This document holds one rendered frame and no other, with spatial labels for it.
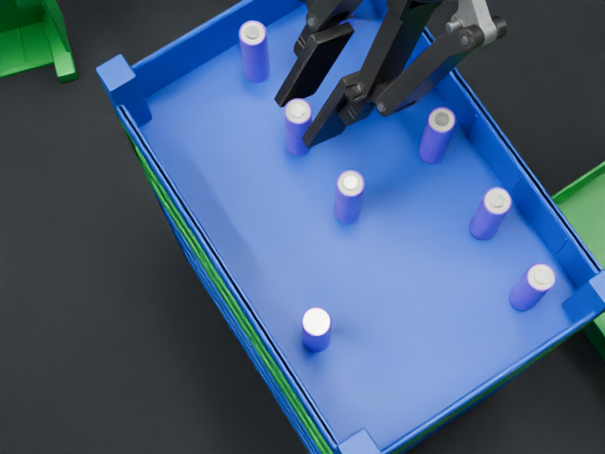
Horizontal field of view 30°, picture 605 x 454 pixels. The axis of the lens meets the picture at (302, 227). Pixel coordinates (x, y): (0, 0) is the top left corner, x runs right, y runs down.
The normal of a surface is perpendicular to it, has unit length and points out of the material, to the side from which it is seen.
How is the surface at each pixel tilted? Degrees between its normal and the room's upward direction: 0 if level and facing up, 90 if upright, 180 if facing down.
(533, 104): 0
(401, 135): 0
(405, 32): 83
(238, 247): 0
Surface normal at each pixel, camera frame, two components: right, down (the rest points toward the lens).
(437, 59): -0.76, 0.37
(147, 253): -0.01, -0.25
